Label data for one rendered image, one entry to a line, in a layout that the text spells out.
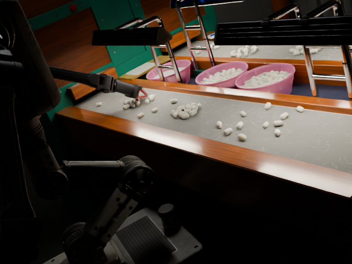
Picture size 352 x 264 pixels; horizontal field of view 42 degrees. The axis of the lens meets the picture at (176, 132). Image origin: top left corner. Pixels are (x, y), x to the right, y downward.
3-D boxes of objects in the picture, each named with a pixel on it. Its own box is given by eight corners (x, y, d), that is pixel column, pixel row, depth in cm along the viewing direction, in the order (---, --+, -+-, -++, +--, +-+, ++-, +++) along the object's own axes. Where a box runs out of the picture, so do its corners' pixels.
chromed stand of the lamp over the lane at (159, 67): (162, 113, 226) (131, 26, 208) (140, 108, 242) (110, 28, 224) (190, 96, 235) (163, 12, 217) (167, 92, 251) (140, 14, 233)
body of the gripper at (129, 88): (130, 84, 232) (118, 80, 227) (141, 85, 224) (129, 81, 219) (127, 96, 231) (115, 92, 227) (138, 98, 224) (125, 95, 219)
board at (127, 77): (132, 80, 261) (131, 78, 261) (119, 79, 273) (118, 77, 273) (174, 57, 277) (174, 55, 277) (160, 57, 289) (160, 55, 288)
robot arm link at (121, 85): (114, 89, 217) (116, 78, 217) (106, 90, 222) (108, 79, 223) (125, 93, 221) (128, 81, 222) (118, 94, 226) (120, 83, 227)
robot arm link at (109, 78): (14, 76, 200) (18, 52, 201) (14, 78, 205) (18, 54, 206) (110, 94, 214) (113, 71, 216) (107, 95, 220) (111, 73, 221)
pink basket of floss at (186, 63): (193, 87, 247) (187, 70, 243) (147, 98, 253) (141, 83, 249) (197, 70, 270) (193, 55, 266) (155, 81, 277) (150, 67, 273)
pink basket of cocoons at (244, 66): (241, 99, 210) (235, 80, 206) (191, 103, 225) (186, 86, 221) (260, 76, 230) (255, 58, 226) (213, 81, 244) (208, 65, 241)
